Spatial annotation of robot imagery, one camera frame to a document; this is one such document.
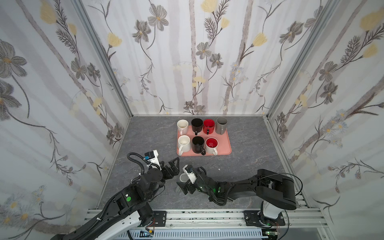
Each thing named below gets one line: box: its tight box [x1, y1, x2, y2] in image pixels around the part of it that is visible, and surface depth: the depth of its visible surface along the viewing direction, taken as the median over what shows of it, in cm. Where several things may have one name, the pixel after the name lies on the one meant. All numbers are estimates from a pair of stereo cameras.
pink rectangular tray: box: [176, 125, 232, 156], surface depth 98 cm
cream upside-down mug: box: [205, 137, 219, 156], surface depth 97 cm
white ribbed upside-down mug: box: [177, 135, 191, 156], surface depth 97 cm
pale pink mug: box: [176, 119, 189, 138], surface depth 106 cm
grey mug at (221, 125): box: [215, 117, 228, 135], surface depth 104 cm
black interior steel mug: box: [192, 136, 206, 156], surface depth 98 cm
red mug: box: [203, 118, 216, 135], surface depth 108 cm
